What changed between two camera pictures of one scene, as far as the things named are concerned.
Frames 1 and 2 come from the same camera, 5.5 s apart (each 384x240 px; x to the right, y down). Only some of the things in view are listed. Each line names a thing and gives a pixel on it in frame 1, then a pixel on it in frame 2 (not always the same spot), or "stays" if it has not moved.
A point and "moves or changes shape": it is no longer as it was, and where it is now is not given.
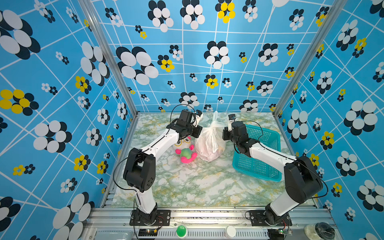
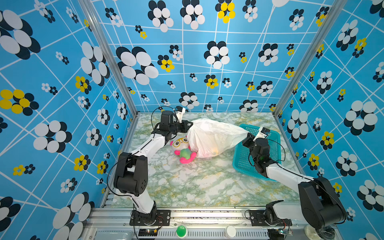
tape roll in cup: (319, 231) stays
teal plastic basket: (245, 164) stays
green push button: (181, 231) stays
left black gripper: (197, 129) -> (183, 128)
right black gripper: (226, 132) -> (249, 140)
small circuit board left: (147, 232) stays
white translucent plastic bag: (209, 143) moves or changes shape
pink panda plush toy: (185, 147) stays
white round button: (230, 231) stays
